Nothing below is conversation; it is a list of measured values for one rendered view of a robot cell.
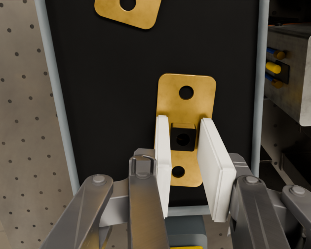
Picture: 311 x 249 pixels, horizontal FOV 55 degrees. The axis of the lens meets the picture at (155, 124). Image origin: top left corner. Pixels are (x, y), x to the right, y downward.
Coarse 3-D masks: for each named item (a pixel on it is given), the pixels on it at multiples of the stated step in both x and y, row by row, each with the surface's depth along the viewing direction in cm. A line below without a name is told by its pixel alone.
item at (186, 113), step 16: (160, 80) 20; (176, 80) 20; (192, 80) 20; (208, 80) 20; (160, 96) 20; (176, 96) 20; (192, 96) 20; (208, 96) 20; (160, 112) 20; (176, 112) 20; (192, 112) 20; (208, 112) 20; (176, 128) 20; (192, 128) 20; (176, 144) 20; (192, 144) 20; (176, 160) 22; (192, 160) 22; (176, 176) 22; (192, 176) 22
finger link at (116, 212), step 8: (136, 152) 16; (144, 152) 16; (152, 152) 17; (128, 176) 14; (120, 184) 13; (120, 192) 13; (128, 192) 13; (112, 200) 12; (120, 200) 13; (128, 200) 13; (112, 208) 13; (120, 208) 13; (104, 216) 13; (112, 216) 13; (120, 216) 13; (104, 224) 13; (112, 224) 13
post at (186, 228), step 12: (168, 216) 29; (180, 216) 29; (192, 216) 29; (168, 228) 28; (180, 228) 28; (192, 228) 28; (204, 228) 28; (168, 240) 27; (180, 240) 27; (192, 240) 27; (204, 240) 27
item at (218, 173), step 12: (204, 120) 20; (204, 132) 18; (216, 132) 18; (204, 144) 18; (216, 144) 16; (204, 156) 18; (216, 156) 15; (228, 156) 15; (204, 168) 18; (216, 168) 14; (228, 168) 14; (204, 180) 17; (216, 180) 14; (228, 180) 14; (216, 192) 14; (228, 192) 14; (216, 204) 14; (228, 204) 14; (216, 216) 14
